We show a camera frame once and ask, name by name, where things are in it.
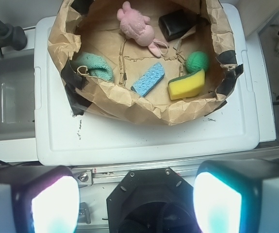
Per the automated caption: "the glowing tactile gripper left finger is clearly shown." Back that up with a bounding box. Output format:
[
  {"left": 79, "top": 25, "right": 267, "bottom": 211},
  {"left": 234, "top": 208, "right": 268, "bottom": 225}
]
[{"left": 0, "top": 166, "right": 80, "bottom": 233}]

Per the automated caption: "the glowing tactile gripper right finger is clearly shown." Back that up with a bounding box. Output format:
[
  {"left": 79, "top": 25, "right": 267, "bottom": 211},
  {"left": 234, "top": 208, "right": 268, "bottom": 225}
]
[{"left": 193, "top": 159, "right": 279, "bottom": 233}]

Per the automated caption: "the yellow green scrub sponge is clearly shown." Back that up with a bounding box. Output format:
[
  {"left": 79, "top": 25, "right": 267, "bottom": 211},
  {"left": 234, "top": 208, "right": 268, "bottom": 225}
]
[{"left": 168, "top": 69, "right": 205, "bottom": 100}]

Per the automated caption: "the blue sponge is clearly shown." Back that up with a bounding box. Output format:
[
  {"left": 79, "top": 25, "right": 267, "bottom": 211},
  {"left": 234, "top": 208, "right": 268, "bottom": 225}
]
[{"left": 131, "top": 62, "right": 165, "bottom": 97}]

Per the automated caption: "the white plastic bin lid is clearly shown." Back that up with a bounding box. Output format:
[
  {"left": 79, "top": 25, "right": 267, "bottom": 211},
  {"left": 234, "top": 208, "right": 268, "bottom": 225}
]
[{"left": 34, "top": 3, "right": 260, "bottom": 166}]

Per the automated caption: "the grey sink basin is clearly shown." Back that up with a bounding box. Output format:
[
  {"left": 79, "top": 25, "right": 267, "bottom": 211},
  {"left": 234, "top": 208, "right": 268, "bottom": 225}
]
[{"left": 0, "top": 49, "right": 35, "bottom": 141}]

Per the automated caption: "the green yarn ball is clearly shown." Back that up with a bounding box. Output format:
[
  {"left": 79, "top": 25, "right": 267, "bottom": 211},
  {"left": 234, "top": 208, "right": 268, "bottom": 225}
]
[{"left": 185, "top": 51, "right": 209, "bottom": 73}]

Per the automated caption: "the teal knitted cloth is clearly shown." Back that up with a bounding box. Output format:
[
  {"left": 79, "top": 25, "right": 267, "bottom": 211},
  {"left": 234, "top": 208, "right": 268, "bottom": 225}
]
[{"left": 72, "top": 52, "right": 114, "bottom": 83}]

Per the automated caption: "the brown paper bag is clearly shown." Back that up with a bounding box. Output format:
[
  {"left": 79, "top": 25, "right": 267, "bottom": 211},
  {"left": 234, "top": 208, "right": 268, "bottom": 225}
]
[{"left": 48, "top": 0, "right": 244, "bottom": 126}]

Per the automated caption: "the dark grey faucet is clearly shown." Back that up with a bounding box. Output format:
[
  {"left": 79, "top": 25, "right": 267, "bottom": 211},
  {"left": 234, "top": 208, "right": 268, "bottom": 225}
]
[{"left": 0, "top": 20, "right": 28, "bottom": 58}]

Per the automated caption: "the black rectangular box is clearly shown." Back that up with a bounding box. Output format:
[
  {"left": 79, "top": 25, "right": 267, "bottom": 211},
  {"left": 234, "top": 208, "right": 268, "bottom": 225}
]
[{"left": 158, "top": 9, "right": 197, "bottom": 42}]

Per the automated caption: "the pink plush bunny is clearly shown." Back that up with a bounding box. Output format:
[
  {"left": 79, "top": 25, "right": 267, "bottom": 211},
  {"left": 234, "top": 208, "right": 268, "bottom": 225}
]
[{"left": 116, "top": 1, "right": 169, "bottom": 58}]

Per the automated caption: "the aluminium rail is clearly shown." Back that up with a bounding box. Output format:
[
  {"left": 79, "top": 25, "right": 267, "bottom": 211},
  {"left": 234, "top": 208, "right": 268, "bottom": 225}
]
[{"left": 70, "top": 146, "right": 279, "bottom": 187}]

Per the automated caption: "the black octagonal mount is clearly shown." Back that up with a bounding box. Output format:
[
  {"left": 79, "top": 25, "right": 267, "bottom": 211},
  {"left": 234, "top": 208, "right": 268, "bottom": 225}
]
[{"left": 106, "top": 167, "right": 201, "bottom": 233}]

